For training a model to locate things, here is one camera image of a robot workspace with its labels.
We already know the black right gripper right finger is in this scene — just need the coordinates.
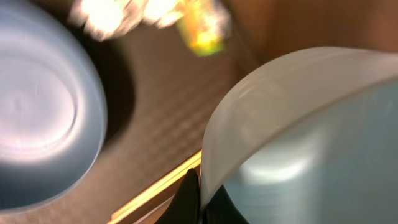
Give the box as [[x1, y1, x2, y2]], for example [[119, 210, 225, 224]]
[[203, 185, 248, 224]]

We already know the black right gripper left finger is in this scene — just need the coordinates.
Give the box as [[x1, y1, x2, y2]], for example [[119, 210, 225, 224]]
[[155, 169, 200, 224]]

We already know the small light blue saucer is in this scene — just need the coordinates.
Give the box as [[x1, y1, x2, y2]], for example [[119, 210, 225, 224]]
[[200, 47, 397, 223]]

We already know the large dark blue plate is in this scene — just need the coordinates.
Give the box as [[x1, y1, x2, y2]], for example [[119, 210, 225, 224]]
[[1, 1, 107, 213]]

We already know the dark brown serving tray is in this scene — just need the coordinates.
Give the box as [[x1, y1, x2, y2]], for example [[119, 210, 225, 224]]
[[1, 1, 245, 223]]

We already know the yellow snack wrapper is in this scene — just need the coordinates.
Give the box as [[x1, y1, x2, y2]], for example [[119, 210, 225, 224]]
[[177, 0, 231, 57]]

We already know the crumpled white tissue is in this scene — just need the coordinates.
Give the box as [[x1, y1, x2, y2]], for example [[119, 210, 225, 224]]
[[68, 0, 184, 42]]

